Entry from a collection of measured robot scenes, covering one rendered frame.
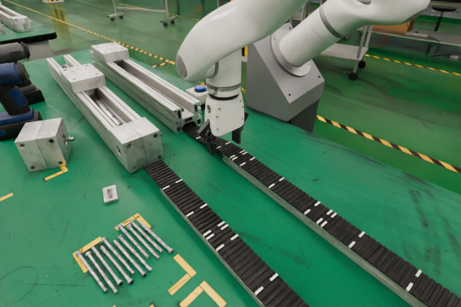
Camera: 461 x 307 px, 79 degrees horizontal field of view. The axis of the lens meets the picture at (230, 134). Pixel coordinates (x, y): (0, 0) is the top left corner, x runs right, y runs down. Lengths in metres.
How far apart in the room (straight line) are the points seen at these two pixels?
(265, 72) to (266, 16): 0.47
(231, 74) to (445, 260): 0.55
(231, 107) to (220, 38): 0.22
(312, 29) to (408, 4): 0.25
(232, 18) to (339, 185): 0.47
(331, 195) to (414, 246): 0.18
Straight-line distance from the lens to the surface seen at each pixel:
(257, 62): 0.97
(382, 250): 0.61
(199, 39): 0.54
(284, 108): 0.96
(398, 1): 0.86
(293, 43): 0.99
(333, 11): 0.92
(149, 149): 0.76
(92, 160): 0.87
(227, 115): 0.69
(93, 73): 1.12
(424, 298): 0.58
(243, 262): 0.53
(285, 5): 0.49
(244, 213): 0.64
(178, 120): 0.89
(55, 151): 0.86
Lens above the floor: 1.26
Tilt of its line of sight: 33 degrees down
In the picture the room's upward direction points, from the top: straight up
